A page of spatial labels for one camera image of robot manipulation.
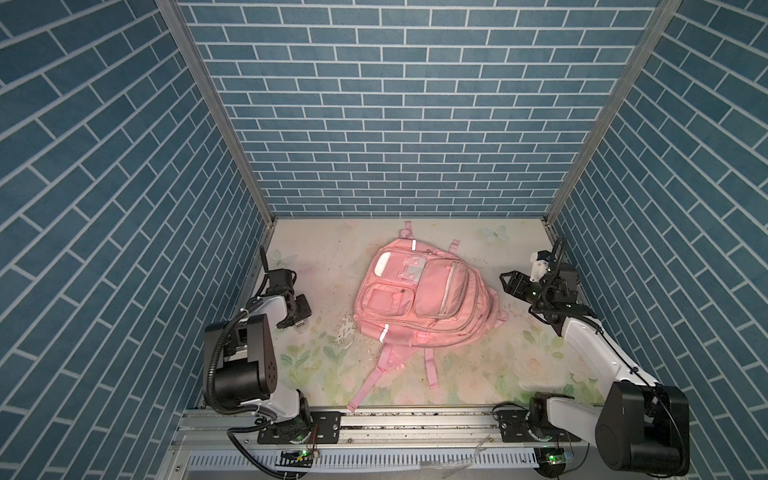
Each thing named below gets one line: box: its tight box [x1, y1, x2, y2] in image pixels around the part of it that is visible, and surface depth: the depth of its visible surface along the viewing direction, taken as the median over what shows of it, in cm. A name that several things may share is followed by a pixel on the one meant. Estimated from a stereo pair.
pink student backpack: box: [347, 222, 509, 412], surface depth 90 cm
